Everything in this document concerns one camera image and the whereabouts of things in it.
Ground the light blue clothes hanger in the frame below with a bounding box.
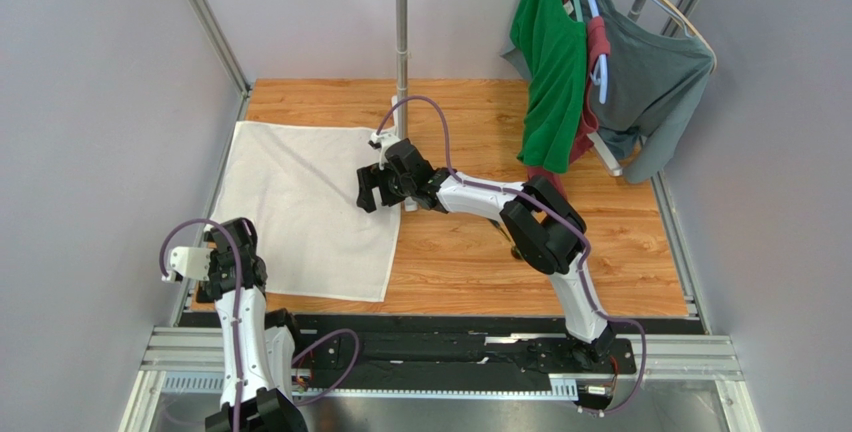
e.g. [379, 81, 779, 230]
[572, 0, 611, 105]

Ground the maroon shirt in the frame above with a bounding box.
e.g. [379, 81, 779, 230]
[568, 15, 611, 165]

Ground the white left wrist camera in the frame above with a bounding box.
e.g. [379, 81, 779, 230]
[163, 246, 213, 282]

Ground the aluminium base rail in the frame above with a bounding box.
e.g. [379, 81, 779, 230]
[119, 325, 761, 432]

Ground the aluminium frame post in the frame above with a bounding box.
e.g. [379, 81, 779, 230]
[188, 0, 252, 99]

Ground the white cloth napkin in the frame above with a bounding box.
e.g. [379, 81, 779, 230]
[211, 121, 401, 302]

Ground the white clothes rack stand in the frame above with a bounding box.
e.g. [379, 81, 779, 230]
[391, 0, 534, 213]

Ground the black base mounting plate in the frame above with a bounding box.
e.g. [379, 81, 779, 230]
[178, 311, 706, 394]

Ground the green shirt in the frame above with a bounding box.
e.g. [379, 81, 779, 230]
[509, 0, 587, 174]

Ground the green handled gold spoon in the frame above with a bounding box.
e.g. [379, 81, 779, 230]
[489, 220, 523, 261]

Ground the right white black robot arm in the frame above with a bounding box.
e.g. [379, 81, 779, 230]
[356, 133, 615, 362]

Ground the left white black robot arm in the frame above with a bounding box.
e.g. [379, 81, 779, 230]
[203, 218, 308, 431]

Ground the grey-blue shirt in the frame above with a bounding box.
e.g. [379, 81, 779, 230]
[506, 0, 713, 184]

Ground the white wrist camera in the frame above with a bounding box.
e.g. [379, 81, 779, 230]
[163, 246, 213, 282]
[368, 128, 401, 170]

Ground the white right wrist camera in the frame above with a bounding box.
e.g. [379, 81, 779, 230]
[368, 128, 401, 170]

